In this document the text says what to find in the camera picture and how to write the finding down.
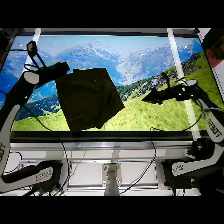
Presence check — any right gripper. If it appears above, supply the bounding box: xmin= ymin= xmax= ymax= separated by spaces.
xmin=141 ymin=85 xmax=185 ymax=106

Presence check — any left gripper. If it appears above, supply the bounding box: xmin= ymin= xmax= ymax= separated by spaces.
xmin=42 ymin=61 xmax=71 ymax=81

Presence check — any dark brown garment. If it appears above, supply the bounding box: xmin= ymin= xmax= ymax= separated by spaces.
xmin=54 ymin=67 xmax=126 ymax=133

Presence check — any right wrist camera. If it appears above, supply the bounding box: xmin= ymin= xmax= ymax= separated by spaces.
xmin=159 ymin=72 xmax=172 ymax=90

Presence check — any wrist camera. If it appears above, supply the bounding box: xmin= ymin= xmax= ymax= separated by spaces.
xmin=159 ymin=72 xmax=172 ymax=90
xmin=26 ymin=40 xmax=48 ymax=70

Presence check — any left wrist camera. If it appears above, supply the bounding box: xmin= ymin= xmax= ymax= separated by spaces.
xmin=26 ymin=40 xmax=48 ymax=70

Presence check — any black cable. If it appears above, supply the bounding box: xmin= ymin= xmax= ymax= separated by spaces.
xmin=20 ymin=103 xmax=72 ymax=196
xmin=119 ymin=126 xmax=159 ymax=196

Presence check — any silver frame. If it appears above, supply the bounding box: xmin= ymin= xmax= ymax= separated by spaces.
xmin=0 ymin=141 xmax=224 ymax=197

